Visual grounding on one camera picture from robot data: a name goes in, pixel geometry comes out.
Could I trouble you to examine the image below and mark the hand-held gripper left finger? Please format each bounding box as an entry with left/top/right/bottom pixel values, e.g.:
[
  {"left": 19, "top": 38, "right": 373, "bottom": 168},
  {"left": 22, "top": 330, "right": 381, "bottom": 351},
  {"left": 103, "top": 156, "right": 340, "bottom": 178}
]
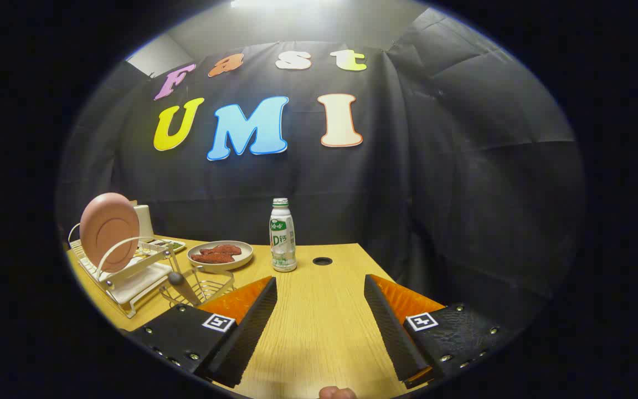
[{"left": 124, "top": 276, "right": 279, "bottom": 388}]

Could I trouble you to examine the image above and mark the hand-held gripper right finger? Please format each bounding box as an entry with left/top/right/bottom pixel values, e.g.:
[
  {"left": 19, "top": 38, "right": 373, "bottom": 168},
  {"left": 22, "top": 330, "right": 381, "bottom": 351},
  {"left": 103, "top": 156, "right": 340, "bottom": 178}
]
[{"left": 363, "top": 274, "right": 513, "bottom": 388}]

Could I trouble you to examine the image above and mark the beige plate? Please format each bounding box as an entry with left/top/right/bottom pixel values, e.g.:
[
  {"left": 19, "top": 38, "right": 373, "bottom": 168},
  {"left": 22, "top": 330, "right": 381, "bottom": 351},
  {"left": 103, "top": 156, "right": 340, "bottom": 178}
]
[{"left": 187, "top": 241, "right": 254, "bottom": 272}]

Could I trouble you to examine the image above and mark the white green-label drink bottle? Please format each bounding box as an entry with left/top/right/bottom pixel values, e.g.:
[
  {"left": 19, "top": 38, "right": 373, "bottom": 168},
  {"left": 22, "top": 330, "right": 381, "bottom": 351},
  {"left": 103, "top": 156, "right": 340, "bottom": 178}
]
[{"left": 269, "top": 198, "right": 297, "bottom": 273}]

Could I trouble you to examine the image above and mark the white toaster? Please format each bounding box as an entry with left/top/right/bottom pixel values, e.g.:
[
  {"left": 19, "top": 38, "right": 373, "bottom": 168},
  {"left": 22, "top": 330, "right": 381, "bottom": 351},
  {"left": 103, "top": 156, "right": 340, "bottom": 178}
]
[{"left": 131, "top": 204, "right": 155, "bottom": 240}]

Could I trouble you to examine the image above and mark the pink plate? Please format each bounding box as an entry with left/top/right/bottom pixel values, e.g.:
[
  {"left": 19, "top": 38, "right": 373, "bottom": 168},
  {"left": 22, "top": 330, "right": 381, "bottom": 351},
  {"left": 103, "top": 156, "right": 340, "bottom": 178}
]
[{"left": 80, "top": 193, "right": 140, "bottom": 272}]

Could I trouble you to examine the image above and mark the sectioned condiment tray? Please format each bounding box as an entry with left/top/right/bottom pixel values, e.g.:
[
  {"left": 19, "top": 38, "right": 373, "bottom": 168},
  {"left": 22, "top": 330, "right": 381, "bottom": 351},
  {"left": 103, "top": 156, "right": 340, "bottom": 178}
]
[{"left": 147, "top": 238, "right": 187, "bottom": 254}]

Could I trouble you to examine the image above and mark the white wire dish rack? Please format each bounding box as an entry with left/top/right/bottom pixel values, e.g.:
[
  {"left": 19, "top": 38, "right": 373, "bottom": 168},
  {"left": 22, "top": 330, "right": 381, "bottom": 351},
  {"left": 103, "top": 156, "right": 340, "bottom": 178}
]
[{"left": 67, "top": 222, "right": 187, "bottom": 319}]

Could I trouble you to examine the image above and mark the wooden handle spoon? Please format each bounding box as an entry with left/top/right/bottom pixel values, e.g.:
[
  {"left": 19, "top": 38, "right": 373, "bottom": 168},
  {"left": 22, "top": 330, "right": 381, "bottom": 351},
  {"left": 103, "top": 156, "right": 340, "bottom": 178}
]
[{"left": 167, "top": 270, "right": 202, "bottom": 307}]

